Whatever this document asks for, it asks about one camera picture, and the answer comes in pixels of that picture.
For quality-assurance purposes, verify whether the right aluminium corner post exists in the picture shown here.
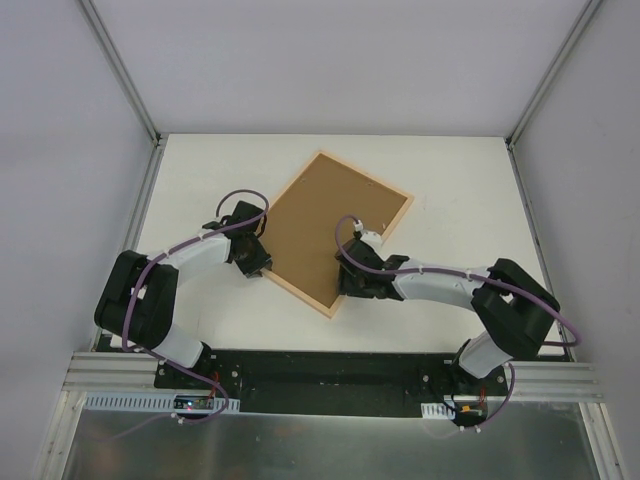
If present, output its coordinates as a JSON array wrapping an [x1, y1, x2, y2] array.
[[507, 0, 609, 146]]

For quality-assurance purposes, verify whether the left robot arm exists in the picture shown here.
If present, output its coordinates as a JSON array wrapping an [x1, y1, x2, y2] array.
[[94, 200, 272, 389]]

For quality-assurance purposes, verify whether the aluminium corner post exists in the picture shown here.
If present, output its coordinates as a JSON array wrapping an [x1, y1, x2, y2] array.
[[75, 0, 161, 146], [507, 0, 609, 146]]

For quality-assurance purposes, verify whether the left cable duct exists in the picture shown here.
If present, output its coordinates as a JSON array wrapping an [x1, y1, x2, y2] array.
[[84, 392, 241, 415]]

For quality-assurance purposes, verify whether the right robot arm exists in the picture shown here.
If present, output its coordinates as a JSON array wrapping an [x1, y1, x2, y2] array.
[[335, 238, 560, 395]]

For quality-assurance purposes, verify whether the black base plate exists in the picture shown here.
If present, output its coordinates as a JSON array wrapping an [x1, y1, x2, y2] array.
[[153, 349, 511, 415]]

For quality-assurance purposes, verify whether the right cable duct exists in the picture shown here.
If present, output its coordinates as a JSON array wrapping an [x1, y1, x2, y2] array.
[[421, 403, 456, 421]]

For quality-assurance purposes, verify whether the brown cardboard backing board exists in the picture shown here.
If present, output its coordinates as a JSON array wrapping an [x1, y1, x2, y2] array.
[[264, 154, 407, 307]]

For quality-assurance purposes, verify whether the light wooden picture frame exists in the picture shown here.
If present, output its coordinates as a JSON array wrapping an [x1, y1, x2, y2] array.
[[259, 148, 415, 320]]

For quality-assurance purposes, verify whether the left aluminium corner post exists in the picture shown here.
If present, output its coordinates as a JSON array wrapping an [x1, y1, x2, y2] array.
[[75, 0, 161, 146]]

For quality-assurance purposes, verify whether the cable duct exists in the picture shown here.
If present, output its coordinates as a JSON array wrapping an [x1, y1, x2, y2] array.
[[84, 392, 241, 415], [421, 403, 456, 421]]

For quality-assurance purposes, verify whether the aluminium front rail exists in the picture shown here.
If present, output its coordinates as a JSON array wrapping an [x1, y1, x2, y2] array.
[[63, 350, 604, 403]]

